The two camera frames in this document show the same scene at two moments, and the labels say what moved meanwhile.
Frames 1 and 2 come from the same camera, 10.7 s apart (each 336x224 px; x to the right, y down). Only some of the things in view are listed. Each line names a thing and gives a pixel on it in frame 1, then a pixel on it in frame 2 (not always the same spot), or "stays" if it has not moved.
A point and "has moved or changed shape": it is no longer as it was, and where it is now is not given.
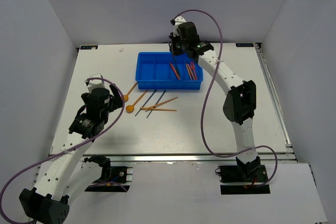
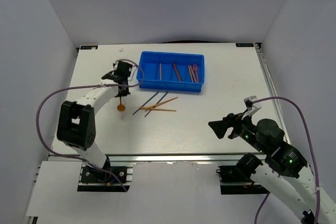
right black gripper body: [180, 46] -> [243, 128]
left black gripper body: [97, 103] -> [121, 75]
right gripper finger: [173, 42] -> [220, 127]
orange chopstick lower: [142, 108] stays
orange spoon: [126, 97] has moved or changed shape
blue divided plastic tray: [161, 70] stays
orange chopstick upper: [153, 106] stays
